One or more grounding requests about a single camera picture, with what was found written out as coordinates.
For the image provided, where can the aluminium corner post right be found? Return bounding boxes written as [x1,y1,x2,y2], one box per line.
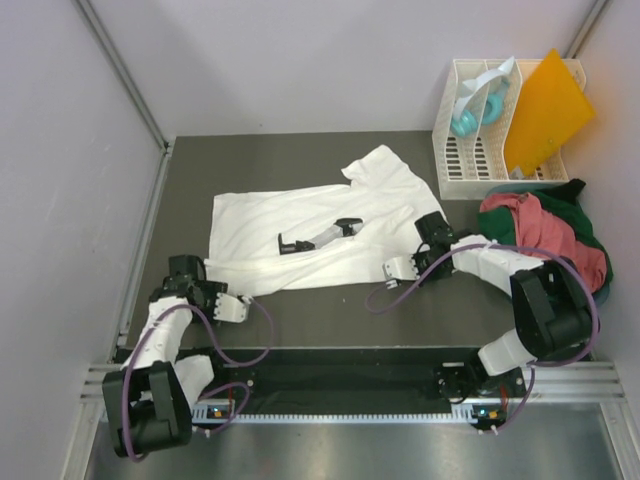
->
[563,0,613,59]

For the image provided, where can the white printed t shirt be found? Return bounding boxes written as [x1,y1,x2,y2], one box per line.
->
[204,145,443,297]

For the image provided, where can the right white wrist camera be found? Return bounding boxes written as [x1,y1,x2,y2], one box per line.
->
[382,255,419,289]

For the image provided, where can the aluminium corner post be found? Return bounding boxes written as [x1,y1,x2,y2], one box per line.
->
[563,0,613,59]
[71,0,170,151]

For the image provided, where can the white plastic file organizer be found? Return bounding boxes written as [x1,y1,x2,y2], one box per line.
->
[432,59,569,200]

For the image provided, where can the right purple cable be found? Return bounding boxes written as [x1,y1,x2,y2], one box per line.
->
[365,244,601,436]

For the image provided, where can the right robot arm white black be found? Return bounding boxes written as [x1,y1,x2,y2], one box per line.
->
[411,212,599,402]

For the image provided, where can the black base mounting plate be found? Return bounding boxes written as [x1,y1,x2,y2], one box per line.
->
[195,347,525,401]

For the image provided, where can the green t shirt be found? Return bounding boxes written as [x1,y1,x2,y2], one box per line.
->
[474,178,614,296]

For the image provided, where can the orange plastic folder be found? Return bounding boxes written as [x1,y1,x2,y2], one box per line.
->
[503,49,596,178]

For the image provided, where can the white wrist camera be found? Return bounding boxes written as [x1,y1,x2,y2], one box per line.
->
[382,255,419,289]
[212,293,251,324]

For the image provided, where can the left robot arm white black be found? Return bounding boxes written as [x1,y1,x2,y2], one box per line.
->
[102,255,227,462]

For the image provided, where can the pink t shirt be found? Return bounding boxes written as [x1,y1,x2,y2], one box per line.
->
[479,193,609,294]

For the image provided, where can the aluminium corner post left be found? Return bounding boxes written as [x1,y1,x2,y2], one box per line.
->
[71,0,170,151]

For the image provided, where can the aluminium frame rail front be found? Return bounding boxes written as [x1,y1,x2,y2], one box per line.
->
[79,362,629,404]

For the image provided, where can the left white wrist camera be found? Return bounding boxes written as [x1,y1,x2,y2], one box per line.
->
[212,293,251,324]

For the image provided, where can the teal white headphones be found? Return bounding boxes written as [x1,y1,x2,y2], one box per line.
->
[450,56,516,138]

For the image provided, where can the grey slotted cable duct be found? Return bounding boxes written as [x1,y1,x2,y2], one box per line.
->
[192,400,504,427]

